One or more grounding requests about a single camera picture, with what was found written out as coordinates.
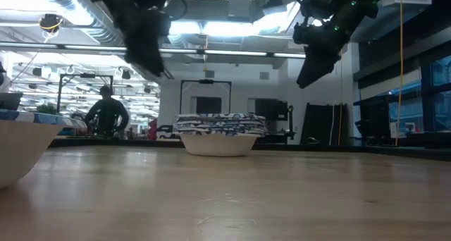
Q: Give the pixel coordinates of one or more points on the black ceiling-mounted device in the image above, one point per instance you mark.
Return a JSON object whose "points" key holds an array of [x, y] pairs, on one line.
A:
{"points": [[51, 22]]}

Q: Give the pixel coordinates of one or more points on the person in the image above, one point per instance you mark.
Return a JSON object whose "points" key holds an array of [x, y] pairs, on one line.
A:
{"points": [[107, 114]]}

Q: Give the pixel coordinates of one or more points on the black screen on stand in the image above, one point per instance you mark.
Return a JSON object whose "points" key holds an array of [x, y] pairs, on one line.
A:
{"points": [[269, 109]]}

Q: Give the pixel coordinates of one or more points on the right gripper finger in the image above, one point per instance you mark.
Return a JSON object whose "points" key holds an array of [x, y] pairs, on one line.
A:
{"points": [[326, 66], [311, 66]]}

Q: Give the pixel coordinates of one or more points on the green plant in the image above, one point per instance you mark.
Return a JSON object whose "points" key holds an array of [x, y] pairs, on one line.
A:
{"points": [[47, 109]]}

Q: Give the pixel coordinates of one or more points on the overhead LED light bar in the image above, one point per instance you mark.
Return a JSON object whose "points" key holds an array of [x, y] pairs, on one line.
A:
{"points": [[229, 53]]}

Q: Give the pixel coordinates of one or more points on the black equipment rack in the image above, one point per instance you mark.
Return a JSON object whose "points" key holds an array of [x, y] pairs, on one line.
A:
{"points": [[371, 124]]}

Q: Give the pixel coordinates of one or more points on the black table edge rail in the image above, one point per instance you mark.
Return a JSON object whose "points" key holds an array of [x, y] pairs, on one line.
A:
{"points": [[317, 147]]}

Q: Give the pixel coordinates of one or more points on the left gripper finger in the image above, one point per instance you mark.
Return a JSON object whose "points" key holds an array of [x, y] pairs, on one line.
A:
{"points": [[155, 63], [137, 60]]}

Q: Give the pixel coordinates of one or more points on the black folded panel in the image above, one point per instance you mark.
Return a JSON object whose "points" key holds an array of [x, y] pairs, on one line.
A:
{"points": [[317, 124]]}

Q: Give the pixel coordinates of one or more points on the grey ceiling box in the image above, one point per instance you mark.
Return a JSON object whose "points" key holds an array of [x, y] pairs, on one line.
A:
{"points": [[239, 6]]}

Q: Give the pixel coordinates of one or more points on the red object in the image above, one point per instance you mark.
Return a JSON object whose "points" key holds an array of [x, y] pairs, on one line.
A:
{"points": [[152, 130]]}

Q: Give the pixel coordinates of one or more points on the dark monitor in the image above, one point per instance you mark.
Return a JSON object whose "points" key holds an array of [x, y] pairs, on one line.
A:
{"points": [[10, 100]]}

